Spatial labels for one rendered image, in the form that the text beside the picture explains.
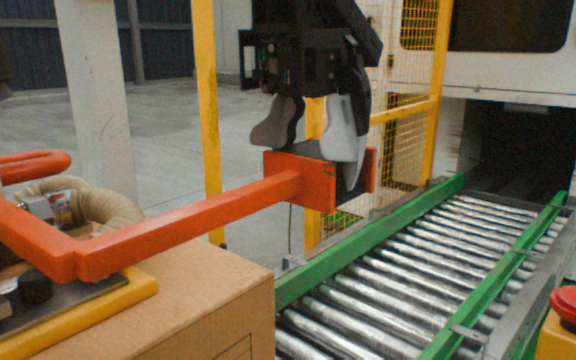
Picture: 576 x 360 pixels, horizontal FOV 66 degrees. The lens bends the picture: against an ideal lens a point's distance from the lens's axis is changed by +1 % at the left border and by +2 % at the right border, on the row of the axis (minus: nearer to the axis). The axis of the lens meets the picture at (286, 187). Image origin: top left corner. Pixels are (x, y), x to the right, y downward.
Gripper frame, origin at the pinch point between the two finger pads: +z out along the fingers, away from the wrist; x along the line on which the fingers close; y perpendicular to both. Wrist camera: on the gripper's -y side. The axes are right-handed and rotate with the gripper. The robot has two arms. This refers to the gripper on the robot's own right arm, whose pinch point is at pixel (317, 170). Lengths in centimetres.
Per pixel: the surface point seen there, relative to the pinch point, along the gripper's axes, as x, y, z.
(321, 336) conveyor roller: -32, -48, 67
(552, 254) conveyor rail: 8, -132, 62
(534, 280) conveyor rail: 7, -109, 62
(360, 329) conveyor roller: -25, -58, 66
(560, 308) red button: 21.6, -18.8, 17.2
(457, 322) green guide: -2, -65, 57
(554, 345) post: 21.8, -18.3, 21.9
